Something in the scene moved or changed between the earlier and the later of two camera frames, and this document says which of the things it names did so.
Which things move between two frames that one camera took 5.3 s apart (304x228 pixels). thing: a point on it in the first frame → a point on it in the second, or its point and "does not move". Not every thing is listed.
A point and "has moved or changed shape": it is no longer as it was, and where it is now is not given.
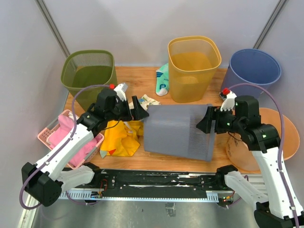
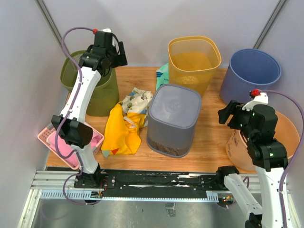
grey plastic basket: [172, 130] has moved or changed shape
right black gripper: [213, 113] → [233, 107]
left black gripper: [139, 113] → [120, 59]
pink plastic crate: [42, 137] does not move
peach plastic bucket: [242, 156] does not move
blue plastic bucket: [253, 66] does not move
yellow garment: [120, 138] does not move
